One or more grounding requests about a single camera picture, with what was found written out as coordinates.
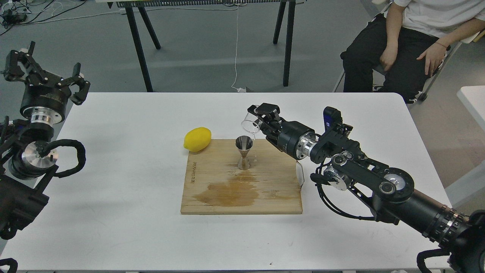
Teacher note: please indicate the steel jigger measuring cup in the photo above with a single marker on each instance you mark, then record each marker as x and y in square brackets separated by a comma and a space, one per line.
[244, 143]

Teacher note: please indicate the yellow lemon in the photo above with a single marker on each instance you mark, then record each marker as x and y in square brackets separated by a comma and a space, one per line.
[197, 139]

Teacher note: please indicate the person's left hand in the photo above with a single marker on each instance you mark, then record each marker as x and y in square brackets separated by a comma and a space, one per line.
[433, 57]

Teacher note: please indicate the clear glass cup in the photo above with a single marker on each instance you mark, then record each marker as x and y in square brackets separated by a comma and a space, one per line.
[251, 123]

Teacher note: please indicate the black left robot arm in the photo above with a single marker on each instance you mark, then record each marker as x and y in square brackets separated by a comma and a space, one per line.
[30, 158]

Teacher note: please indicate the seated person in white shirt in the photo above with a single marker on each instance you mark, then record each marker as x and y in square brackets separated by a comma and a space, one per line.
[413, 38]

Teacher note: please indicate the wooden cutting board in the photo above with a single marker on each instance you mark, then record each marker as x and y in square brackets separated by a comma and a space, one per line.
[214, 185]

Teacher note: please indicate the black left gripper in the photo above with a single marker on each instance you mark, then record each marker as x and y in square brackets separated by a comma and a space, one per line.
[45, 100]

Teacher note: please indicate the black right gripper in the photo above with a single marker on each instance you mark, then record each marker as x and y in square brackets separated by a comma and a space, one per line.
[290, 137]

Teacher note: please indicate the person's right hand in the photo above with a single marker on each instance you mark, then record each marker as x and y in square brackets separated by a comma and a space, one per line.
[389, 56]

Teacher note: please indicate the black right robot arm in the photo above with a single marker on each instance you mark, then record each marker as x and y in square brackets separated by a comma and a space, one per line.
[388, 192]

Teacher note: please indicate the black-legged background table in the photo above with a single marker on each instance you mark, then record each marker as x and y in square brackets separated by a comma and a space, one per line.
[215, 45]

